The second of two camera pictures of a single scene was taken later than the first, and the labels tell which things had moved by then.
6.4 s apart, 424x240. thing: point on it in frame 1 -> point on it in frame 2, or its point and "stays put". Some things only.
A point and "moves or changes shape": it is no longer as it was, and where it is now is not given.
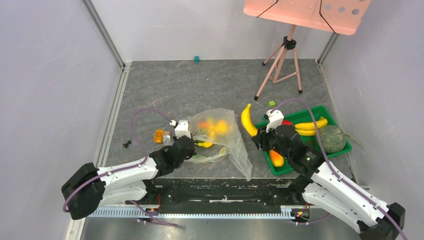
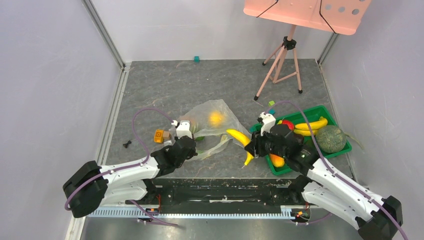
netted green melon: (333, 138) stays put
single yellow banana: (247, 122) -> (244, 140)
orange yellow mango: (277, 160) stays put
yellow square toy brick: (158, 136) stays put
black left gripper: (192, 152) stays put
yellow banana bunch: (309, 129) stays put
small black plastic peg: (126, 145) stays put
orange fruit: (213, 125) -> (216, 119)
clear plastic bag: (216, 136) moves or changes shape
